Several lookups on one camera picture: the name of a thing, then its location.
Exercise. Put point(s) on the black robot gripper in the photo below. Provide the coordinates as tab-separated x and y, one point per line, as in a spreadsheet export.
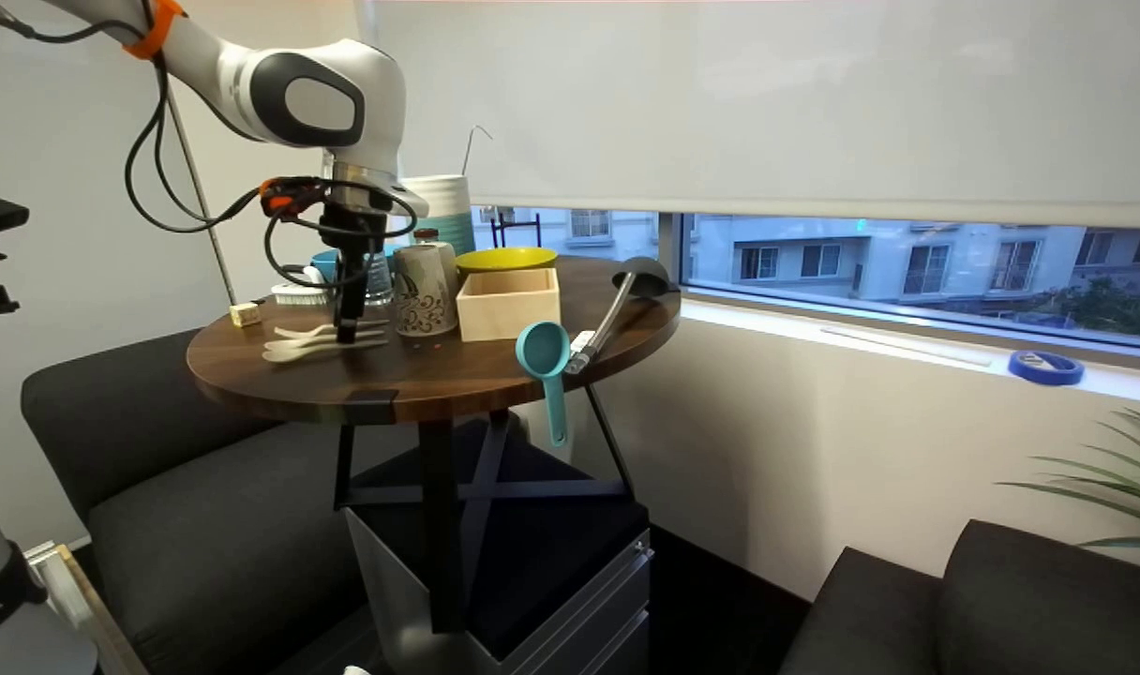
352	230

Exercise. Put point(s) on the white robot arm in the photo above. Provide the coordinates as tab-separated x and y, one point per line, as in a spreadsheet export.
266	86

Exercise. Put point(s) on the white plastic fork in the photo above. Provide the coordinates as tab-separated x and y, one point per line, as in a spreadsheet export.
311	341

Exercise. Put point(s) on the clear plastic water bottle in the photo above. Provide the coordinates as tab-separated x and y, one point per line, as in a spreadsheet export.
379	282

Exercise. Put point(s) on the white and teal canister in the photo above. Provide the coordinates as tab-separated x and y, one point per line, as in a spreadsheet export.
451	208

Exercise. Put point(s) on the light wooden box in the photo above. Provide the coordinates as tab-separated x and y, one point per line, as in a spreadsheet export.
508	312

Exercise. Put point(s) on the yellow bowl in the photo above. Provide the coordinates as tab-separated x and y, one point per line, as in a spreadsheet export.
508	261

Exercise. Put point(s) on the thin metal pole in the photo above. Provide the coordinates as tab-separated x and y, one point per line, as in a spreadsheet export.
199	208

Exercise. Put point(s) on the teal plastic scoop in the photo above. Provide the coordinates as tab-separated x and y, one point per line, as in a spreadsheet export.
543	350

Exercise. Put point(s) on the white scrub brush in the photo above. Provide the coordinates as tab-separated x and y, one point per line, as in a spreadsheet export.
602	326

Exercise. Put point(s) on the dark grey sofa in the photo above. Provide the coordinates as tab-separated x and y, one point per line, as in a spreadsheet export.
1006	611
183	501

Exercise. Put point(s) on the black rounded object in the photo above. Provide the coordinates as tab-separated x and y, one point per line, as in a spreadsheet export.
649	278

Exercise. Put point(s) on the white framed panel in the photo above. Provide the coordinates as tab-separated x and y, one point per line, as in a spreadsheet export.
89	600

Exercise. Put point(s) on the white roller blind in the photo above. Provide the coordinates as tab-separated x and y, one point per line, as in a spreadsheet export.
781	97

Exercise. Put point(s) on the window glass pane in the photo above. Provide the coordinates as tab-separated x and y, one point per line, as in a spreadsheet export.
908	268

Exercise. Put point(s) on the blue tape roll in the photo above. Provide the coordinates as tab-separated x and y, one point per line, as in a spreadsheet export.
1027	368

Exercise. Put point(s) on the green leafy plant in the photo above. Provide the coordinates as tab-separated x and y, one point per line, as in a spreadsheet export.
1119	481

